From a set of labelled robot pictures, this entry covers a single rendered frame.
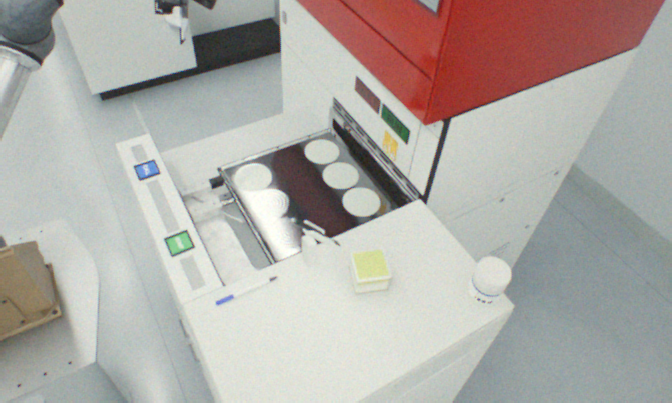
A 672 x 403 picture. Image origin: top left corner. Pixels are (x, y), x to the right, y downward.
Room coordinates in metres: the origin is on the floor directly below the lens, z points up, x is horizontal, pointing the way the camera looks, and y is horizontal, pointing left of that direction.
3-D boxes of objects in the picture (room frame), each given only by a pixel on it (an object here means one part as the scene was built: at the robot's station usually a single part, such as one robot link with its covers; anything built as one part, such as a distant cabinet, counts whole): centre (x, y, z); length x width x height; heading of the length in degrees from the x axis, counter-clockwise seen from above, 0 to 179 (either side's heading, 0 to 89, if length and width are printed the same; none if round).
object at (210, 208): (0.79, 0.34, 0.89); 0.08 x 0.03 x 0.03; 124
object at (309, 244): (0.62, 0.04, 1.03); 0.06 x 0.04 x 0.13; 124
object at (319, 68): (1.17, 0.01, 1.02); 0.82 x 0.03 x 0.40; 34
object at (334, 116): (1.02, -0.08, 0.89); 0.44 x 0.02 x 0.10; 34
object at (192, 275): (0.74, 0.42, 0.89); 0.55 x 0.09 x 0.14; 34
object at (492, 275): (0.57, -0.34, 1.01); 0.07 x 0.07 x 0.10
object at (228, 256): (0.72, 0.29, 0.87); 0.36 x 0.08 x 0.03; 34
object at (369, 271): (0.58, -0.08, 1.00); 0.07 x 0.07 x 0.07; 15
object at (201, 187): (0.85, 0.38, 0.89); 0.08 x 0.03 x 0.03; 124
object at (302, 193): (0.89, 0.08, 0.90); 0.34 x 0.34 x 0.01; 34
